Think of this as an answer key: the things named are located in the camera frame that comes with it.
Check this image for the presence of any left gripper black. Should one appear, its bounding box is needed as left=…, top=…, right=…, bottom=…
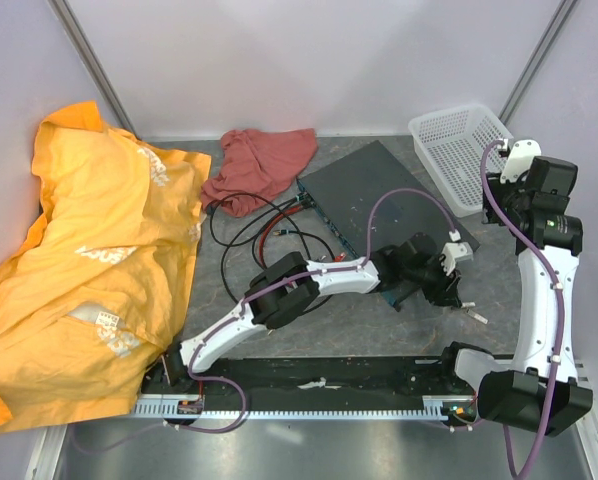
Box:
left=401, top=255, right=461, bottom=310

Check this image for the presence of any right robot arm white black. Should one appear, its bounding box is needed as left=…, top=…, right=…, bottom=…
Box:
left=436, top=155, right=593, bottom=437

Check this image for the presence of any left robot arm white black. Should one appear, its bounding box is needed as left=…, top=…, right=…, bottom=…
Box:
left=162, top=231, right=473, bottom=393

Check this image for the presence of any white plastic basket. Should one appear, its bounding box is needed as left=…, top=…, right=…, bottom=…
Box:
left=408, top=104, right=512, bottom=218

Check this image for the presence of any red cloth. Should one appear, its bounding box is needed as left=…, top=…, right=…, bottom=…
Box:
left=201, top=128, right=318, bottom=218

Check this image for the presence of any orange cloth bag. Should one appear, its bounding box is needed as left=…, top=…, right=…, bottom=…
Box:
left=0, top=102, right=211, bottom=434

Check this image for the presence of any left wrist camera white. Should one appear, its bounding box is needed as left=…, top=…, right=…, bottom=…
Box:
left=441, top=242, right=474, bottom=276

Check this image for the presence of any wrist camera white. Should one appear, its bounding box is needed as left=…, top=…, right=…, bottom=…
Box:
left=441, top=242, right=474, bottom=276
left=498, top=139, right=542, bottom=184

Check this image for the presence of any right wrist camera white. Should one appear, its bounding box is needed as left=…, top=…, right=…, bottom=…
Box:
left=498, top=139, right=542, bottom=184

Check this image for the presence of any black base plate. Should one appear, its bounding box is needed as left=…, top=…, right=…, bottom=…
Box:
left=138, top=354, right=500, bottom=414

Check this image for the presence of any red ethernet cable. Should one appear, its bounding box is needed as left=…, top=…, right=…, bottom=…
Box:
left=257, top=204, right=348, bottom=266

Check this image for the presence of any white cable duct rail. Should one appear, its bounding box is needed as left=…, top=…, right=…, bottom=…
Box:
left=128, top=394, right=472, bottom=421

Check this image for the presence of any dark network switch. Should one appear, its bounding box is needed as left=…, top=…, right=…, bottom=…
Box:
left=296, top=139, right=481, bottom=311

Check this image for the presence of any aluminium frame rail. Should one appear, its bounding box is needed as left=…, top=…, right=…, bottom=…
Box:
left=575, top=360, right=594, bottom=399

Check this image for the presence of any black ethernet cable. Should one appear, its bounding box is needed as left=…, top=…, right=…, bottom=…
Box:
left=251, top=199, right=340, bottom=274

